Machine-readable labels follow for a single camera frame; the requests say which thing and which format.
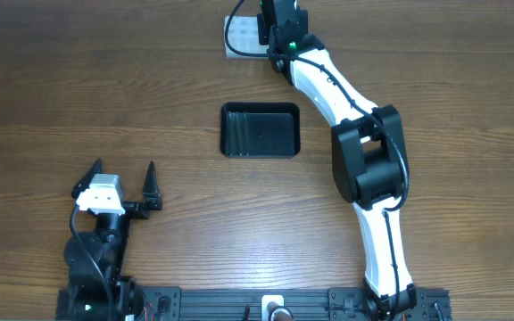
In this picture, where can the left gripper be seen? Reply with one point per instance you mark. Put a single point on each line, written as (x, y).
(137, 209)

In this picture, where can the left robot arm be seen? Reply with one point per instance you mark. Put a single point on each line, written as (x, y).
(101, 249)

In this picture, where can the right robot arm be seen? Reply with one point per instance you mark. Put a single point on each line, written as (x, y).
(324, 89)

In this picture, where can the clear test tube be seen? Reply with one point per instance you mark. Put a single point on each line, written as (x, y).
(245, 134)

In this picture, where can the black tray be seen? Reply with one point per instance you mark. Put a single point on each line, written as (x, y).
(270, 134)

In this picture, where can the white test tube rack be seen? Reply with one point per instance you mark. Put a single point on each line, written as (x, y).
(243, 41)

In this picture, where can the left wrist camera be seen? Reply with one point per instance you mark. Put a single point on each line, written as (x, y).
(101, 194)

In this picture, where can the mounting rail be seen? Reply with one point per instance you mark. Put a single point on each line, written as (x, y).
(248, 305)

